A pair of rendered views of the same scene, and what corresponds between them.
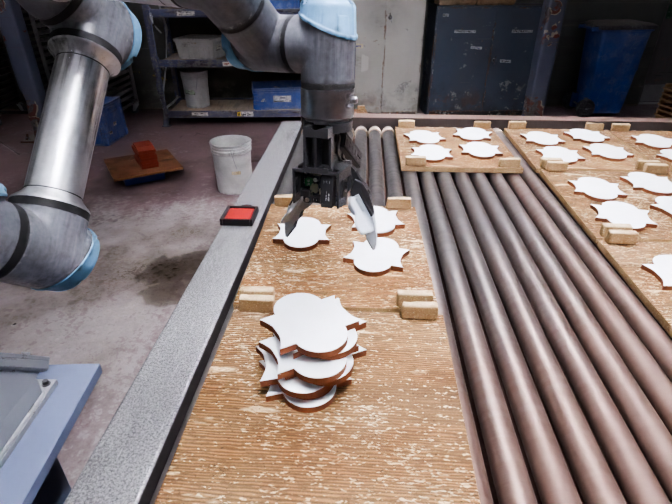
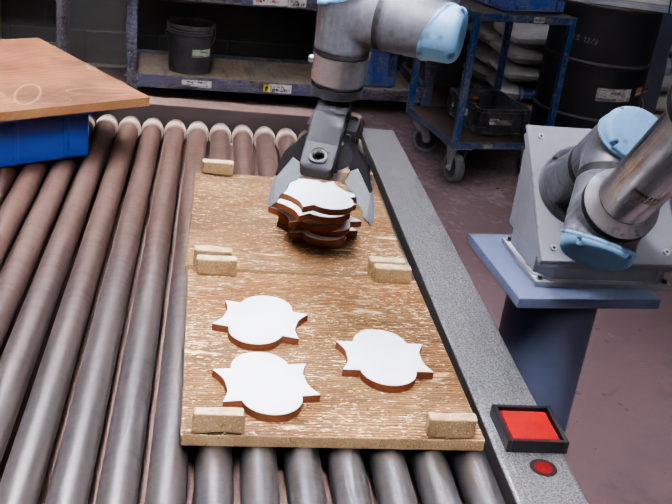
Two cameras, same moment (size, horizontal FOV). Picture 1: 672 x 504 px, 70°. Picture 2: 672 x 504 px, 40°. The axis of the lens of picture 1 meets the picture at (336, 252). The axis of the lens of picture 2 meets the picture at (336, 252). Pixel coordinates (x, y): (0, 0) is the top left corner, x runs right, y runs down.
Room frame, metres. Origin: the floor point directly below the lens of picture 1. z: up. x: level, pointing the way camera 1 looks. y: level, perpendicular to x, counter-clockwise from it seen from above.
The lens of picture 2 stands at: (1.91, -0.23, 1.56)
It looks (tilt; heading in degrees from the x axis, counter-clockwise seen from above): 25 degrees down; 168
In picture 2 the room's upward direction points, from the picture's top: 7 degrees clockwise
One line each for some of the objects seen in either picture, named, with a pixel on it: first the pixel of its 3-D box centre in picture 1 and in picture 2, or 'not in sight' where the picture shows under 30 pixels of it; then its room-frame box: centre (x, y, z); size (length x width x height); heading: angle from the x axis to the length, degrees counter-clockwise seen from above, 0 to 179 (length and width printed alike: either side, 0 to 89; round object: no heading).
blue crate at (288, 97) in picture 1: (281, 94); not in sight; (5.43, 0.60, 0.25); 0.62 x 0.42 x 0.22; 99
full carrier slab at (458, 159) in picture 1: (452, 143); not in sight; (1.53, -0.38, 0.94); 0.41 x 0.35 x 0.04; 177
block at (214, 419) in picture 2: (398, 202); (218, 420); (1.05, -0.15, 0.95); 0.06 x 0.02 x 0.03; 88
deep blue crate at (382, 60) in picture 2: not in sight; (354, 47); (-3.73, 0.97, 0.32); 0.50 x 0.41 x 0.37; 88
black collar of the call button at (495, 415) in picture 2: (239, 215); (528, 428); (1.04, 0.23, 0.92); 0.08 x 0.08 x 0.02; 87
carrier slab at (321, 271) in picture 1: (339, 250); (317, 349); (0.87, -0.01, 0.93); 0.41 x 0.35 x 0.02; 178
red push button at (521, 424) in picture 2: (239, 216); (528, 429); (1.04, 0.23, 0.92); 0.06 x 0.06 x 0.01; 87
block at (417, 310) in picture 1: (419, 310); (212, 255); (0.63, -0.14, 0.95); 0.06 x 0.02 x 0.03; 86
